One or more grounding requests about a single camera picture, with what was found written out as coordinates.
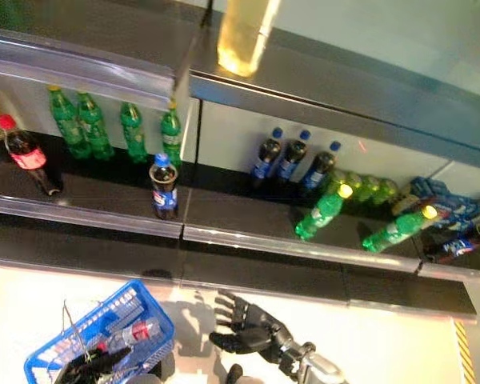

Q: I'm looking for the black store shelf unit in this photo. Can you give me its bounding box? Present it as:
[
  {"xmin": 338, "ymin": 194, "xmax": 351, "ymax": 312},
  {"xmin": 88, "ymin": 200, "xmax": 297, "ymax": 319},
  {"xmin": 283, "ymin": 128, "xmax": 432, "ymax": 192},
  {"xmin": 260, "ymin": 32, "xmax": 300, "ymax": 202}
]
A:
[{"xmin": 0, "ymin": 0, "xmax": 480, "ymax": 321}]

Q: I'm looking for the green patterned drink can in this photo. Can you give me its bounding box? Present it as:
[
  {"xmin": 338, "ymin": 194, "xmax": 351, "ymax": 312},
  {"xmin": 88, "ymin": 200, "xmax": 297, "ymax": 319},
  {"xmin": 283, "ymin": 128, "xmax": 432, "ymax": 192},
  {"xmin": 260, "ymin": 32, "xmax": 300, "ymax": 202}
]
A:
[
  {"xmin": 330, "ymin": 168, "xmax": 363, "ymax": 201},
  {"xmin": 359, "ymin": 174, "xmax": 382, "ymax": 206},
  {"xmin": 378, "ymin": 178, "xmax": 400, "ymax": 209}
]

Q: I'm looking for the pepsi cola bottle blue label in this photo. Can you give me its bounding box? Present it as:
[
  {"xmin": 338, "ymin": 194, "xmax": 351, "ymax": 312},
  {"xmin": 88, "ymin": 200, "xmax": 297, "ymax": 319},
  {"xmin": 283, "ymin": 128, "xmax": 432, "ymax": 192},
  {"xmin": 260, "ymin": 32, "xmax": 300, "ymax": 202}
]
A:
[
  {"xmin": 422, "ymin": 222, "xmax": 480, "ymax": 264},
  {"xmin": 148, "ymin": 153, "xmax": 180, "ymax": 221},
  {"xmin": 277, "ymin": 129, "xmax": 311, "ymax": 186},
  {"xmin": 301, "ymin": 139, "xmax": 342, "ymax": 192},
  {"xmin": 250, "ymin": 126, "xmax": 284, "ymax": 190}
]

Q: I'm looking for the clear plastic price rail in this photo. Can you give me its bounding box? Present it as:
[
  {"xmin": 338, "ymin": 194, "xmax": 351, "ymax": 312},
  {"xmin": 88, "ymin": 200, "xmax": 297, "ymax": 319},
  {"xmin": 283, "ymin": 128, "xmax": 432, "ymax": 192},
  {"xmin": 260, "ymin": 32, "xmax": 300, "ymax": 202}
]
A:
[
  {"xmin": 0, "ymin": 190, "xmax": 185, "ymax": 241},
  {"xmin": 418, "ymin": 258, "xmax": 480, "ymax": 283},
  {"xmin": 182, "ymin": 222, "xmax": 423, "ymax": 275},
  {"xmin": 187, "ymin": 74, "xmax": 480, "ymax": 161},
  {"xmin": 0, "ymin": 26, "xmax": 176, "ymax": 112}
]

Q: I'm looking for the blue plastic shopping basket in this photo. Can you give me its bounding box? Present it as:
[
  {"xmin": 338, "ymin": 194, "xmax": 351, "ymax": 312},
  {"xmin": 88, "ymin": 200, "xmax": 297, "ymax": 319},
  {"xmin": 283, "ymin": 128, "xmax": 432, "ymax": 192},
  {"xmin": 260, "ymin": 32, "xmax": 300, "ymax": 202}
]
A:
[{"xmin": 22, "ymin": 278, "xmax": 176, "ymax": 384}]

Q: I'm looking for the blue pepsi can pack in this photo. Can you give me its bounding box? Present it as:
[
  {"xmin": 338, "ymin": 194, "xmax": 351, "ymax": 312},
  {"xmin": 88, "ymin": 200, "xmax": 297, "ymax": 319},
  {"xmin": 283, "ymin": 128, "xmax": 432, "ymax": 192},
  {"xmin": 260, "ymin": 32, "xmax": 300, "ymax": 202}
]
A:
[{"xmin": 408, "ymin": 177, "xmax": 480, "ymax": 231}]

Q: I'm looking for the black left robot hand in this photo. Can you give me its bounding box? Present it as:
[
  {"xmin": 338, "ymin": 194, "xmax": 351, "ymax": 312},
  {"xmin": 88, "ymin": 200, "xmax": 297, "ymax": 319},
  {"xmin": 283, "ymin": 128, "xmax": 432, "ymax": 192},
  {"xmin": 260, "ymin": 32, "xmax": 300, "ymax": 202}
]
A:
[{"xmin": 58, "ymin": 346, "xmax": 134, "ymax": 384}]

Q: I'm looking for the yellow black hazard tape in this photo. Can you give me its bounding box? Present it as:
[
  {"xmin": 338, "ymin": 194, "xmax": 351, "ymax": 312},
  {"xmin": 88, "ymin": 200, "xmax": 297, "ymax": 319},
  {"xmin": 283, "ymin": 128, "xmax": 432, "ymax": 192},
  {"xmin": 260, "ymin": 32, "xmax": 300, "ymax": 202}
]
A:
[{"xmin": 453, "ymin": 319, "xmax": 476, "ymax": 384}]

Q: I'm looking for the cola bottle red label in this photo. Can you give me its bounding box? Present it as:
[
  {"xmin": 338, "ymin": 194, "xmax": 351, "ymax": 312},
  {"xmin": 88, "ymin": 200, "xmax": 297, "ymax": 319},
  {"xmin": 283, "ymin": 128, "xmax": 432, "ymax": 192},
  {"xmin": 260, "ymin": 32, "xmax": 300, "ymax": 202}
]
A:
[{"xmin": 0, "ymin": 114, "xmax": 65, "ymax": 198}]

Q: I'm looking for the grey right robot leg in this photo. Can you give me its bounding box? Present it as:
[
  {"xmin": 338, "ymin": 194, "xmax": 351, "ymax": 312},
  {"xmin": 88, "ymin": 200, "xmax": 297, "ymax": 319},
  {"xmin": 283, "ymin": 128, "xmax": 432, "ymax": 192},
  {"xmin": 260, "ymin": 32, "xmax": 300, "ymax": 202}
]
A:
[{"xmin": 226, "ymin": 362, "xmax": 257, "ymax": 384}]

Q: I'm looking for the green sprite bottle yellow cap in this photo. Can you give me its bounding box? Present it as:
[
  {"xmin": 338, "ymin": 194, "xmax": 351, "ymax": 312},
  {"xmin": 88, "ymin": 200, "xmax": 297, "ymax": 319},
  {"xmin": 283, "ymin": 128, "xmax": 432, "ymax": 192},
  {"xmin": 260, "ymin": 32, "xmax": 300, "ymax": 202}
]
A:
[
  {"xmin": 361, "ymin": 204, "xmax": 439, "ymax": 254},
  {"xmin": 46, "ymin": 85, "xmax": 92, "ymax": 160},
  {"xmin": 160, "ymin": 102, "xmax": 184, "ymax": 169},
  {"xmin": 118, "ymin": 102, "xmax": 149, "ymax": 164},
  {"xmin": 294, "ymin": 182, "xmax": 354, "ymax": 242},
  {"xmin": 76, "ymin": 90, "xmax": 116, "ymax": 162}
]

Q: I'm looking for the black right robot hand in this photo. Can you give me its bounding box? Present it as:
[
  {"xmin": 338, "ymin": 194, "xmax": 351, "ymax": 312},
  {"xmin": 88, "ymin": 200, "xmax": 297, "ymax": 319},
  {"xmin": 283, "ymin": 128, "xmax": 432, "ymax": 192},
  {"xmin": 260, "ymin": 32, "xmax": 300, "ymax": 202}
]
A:
[{"xmin": 209, "ymin": 290, "xmax": 295, "ymax": 360}]

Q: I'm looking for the clear water bottle red cap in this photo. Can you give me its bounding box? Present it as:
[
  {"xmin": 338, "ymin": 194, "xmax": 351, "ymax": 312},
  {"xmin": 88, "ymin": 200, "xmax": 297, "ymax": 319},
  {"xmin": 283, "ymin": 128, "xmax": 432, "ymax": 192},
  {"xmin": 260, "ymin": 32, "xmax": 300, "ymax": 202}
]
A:
[{"xmin": 106, "ymin": 318, "xmax": 164, "ymax": 350}]

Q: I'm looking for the yellow juice bottle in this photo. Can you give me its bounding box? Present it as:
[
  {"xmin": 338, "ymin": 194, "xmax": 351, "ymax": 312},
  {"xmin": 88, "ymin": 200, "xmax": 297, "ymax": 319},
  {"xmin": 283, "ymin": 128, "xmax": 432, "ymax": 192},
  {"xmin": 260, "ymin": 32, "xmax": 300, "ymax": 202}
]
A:
[{"xmin": 217, "ymin": 0, "xmax": 282, "ymax": 78}]

